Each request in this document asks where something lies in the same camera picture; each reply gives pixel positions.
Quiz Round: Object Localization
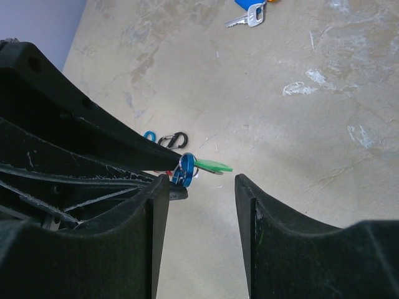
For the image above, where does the black S carabiner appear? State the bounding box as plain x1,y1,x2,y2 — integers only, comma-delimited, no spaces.
158,131,188,150

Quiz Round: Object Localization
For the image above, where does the key with green tag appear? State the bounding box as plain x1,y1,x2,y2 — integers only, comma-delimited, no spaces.
189,159,233,175

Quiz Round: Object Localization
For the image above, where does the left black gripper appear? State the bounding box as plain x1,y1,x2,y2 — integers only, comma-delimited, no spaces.
1,40,180,230

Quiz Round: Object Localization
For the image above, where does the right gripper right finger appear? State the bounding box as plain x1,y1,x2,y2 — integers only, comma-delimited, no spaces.
234,174,398,298

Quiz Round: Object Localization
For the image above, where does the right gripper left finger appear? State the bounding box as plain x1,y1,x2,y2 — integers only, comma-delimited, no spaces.
1,175,170,298

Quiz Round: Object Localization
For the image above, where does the key with blue tag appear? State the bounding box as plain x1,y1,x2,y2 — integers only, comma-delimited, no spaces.
224,0,269,28

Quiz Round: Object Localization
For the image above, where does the light blue S carabiner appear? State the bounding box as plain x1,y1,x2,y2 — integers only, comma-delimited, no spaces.
143,131,156,142

